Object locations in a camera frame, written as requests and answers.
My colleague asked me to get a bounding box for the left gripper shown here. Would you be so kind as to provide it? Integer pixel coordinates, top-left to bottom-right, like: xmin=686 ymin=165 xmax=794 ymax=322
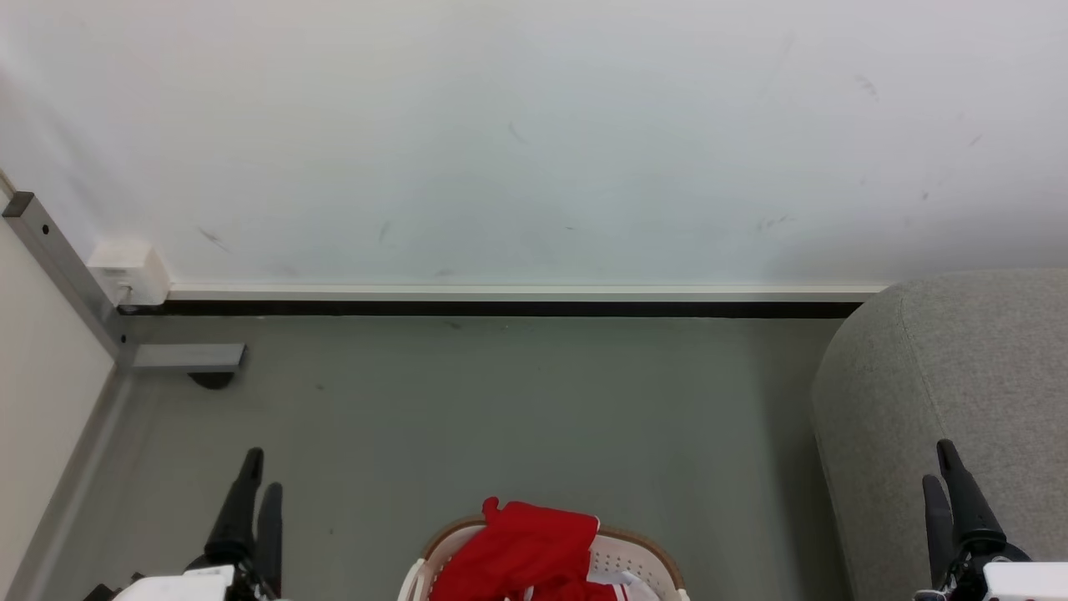
xmin=111 ymin=447 xmax=285 ymax=601

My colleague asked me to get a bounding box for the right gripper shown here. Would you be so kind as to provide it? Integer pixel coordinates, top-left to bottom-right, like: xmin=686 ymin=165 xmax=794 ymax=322
xmin=914 ymin=440 xmax=1068 ymax=601

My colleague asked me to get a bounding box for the grey fabric sofa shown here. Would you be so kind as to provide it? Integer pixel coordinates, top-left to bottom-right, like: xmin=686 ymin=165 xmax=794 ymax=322
xmin=811 ymin=269 xmax=1068 ymax=601

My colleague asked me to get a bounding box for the grey metal foot bar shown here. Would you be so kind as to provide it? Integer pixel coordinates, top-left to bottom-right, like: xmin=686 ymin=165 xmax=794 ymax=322
xmin=132 ymin=343 xmax=247 ymax=373

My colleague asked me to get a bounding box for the white laundry basket brown rim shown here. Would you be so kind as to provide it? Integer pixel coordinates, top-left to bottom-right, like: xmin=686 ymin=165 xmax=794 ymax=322
xmin=398 ymin=515 xmax=690 ymax=601

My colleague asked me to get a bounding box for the white and black baseboard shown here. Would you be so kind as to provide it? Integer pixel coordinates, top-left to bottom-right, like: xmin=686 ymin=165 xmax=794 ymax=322
xmin=117 ymin=284 xmax=889 ymax=319

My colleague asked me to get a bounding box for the white wall socket box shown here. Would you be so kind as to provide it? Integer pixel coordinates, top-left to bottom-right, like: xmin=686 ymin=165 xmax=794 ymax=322
xmin=87 ymin=242 xmax=172 ymax=307

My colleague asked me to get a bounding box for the grey metal frame post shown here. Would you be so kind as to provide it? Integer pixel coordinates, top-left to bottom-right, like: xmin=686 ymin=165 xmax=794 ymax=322
xmin=3 ymin=192 xmax=134 ymax=368

